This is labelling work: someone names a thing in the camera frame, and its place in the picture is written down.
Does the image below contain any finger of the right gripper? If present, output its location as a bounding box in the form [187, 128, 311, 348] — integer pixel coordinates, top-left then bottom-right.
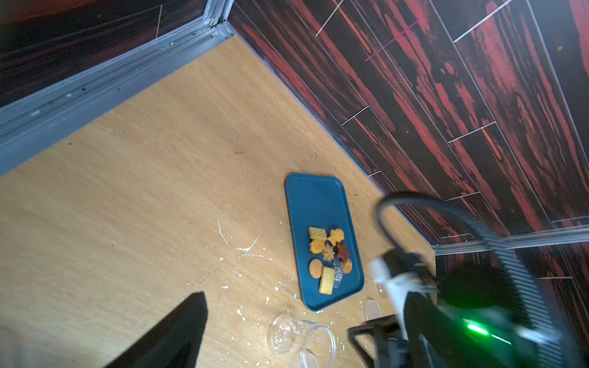
[347, 315, 405, 367]

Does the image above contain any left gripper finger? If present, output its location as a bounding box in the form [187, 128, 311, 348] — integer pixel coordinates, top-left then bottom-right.
[107, 292, 208, 367]

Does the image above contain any clear jar lid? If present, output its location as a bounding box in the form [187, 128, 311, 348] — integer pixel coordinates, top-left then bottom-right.
[363, 297, 383, 321]

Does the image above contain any pale yellow rectangular biscuit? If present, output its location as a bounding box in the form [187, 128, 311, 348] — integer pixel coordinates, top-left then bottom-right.
[318, 267, 336, 295]

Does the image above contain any clear jar with yellow cookies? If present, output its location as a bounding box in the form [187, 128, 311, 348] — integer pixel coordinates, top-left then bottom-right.
[267, 311, 336, 367]

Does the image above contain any orange fish cookie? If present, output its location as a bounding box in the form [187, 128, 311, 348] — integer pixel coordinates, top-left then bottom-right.
[309, 239, 325, 255]

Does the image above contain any yellow square waffle cookie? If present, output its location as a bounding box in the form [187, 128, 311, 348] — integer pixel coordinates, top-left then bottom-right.
[308, 226, 328, 241]

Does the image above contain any clear jar with star cookies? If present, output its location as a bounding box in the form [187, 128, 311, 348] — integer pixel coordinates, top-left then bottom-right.
[377, 282, 388, 299]

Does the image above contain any orange round cookie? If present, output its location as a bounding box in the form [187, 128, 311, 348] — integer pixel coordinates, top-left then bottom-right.
[341, 259, 353, 274]

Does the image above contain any brown iced star cookie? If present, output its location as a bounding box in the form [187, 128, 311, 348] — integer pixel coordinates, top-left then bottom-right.
[335, 242, 351, 262]

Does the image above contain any yellow swirl cookie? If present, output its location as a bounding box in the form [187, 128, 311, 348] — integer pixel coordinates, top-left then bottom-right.
[321, 245, 335, 262]

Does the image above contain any yellow fish shaped cookie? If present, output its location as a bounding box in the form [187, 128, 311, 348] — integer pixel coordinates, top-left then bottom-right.
[327, 228, 345, 247]

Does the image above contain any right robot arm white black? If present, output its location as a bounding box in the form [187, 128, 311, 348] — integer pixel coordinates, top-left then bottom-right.
[348, 192, 583, 367]

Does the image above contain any teal plastic tray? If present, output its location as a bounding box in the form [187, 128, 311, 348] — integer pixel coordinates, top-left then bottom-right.
[285, 173, 364, 311]

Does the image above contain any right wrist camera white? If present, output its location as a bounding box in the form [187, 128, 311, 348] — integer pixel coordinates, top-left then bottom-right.
[370, 248, 437, 340]

